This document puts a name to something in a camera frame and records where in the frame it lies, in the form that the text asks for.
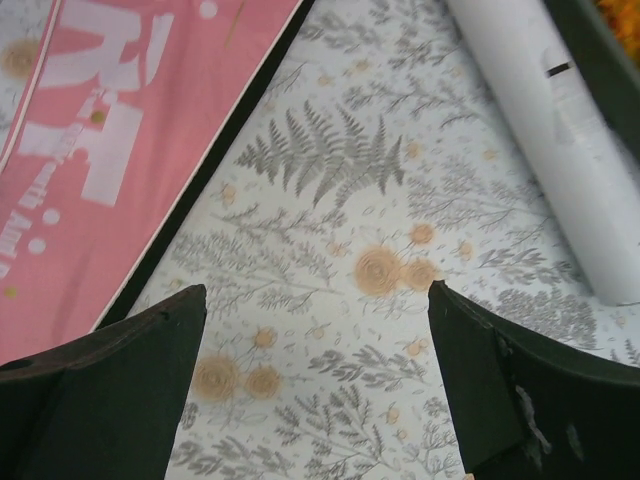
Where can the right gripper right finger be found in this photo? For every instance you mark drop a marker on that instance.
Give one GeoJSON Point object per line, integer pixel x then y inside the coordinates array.
{"type": "Point", "coordinates": [525, 406]}

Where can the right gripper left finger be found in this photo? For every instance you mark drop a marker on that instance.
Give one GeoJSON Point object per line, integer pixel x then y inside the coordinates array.
{"type": "Point", "coordinates": [107, 405]}

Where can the white shuttlecock tube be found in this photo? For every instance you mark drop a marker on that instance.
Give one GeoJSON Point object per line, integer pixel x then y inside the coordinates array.
{"type": "Point", "coordinates": [586, 176]}

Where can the pink racket cover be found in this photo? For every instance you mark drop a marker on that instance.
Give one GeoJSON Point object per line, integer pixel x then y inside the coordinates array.
{"type": "Point", "coordinates": [125, 100]}

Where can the floral table cloth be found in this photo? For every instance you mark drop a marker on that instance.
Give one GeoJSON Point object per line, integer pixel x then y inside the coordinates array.
{"type": "Point", "coordinates": [367, 160]}

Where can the grey plastic tray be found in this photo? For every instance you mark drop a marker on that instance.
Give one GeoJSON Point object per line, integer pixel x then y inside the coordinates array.
{"type": "Point", "coordinates": [610, 74]}

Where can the orange fuzzy ball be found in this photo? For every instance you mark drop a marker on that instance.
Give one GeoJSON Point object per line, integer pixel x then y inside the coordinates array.
{"type": "Point", "coordinates": [622, 17]}

